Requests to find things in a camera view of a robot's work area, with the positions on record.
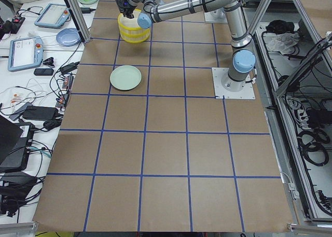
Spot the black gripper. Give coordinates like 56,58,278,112
115,0,141,19

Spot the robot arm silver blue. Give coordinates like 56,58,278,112
115,0,256,82

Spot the black power adapter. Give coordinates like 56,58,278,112
80,7,91,14

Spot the blue plate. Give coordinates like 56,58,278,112
56,28,81,47

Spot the far teach pendant tablet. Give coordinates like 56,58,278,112
34,3,70,29

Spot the teach pendant tablet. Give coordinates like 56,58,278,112
34,3,70,29
8,37,44,72

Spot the light green plate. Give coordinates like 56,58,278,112
109,65,142,91

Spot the near teach pendant tablet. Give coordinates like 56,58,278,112
8,37,44,72

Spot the aluminium frame post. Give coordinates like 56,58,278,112
64,0,91,44

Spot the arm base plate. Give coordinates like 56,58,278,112
212,67,255,100
204,9,227,24

